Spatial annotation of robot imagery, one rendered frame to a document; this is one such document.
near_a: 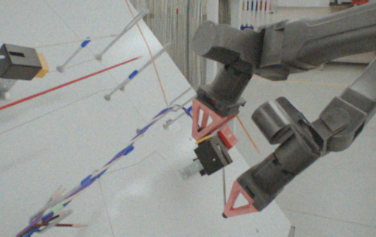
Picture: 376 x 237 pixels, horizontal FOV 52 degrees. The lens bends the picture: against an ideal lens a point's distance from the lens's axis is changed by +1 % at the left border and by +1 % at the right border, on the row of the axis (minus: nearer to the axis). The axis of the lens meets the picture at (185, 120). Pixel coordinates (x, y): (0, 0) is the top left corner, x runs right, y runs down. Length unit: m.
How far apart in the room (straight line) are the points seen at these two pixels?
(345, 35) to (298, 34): 0.08
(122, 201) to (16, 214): 0.17
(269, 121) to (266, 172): 0.09
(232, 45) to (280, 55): 0.07
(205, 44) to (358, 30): 0.23
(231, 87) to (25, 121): 0.33
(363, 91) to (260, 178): 0.22
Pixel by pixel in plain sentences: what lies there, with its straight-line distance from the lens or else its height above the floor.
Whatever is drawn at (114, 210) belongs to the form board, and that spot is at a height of 1.12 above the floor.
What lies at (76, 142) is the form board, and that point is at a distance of 0.60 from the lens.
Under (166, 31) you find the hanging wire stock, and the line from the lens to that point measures 1.38.
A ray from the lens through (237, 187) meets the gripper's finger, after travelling 0.68.
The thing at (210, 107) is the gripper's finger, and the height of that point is 1.24.
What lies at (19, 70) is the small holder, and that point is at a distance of 0.53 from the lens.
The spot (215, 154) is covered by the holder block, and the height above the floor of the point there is 1.15.
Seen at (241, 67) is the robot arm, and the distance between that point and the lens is 0.65.
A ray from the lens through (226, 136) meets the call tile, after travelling 0.88.
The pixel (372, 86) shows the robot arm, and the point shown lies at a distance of 0.69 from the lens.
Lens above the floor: 1.42
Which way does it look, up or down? 18 degrees down
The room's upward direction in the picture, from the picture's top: straight up
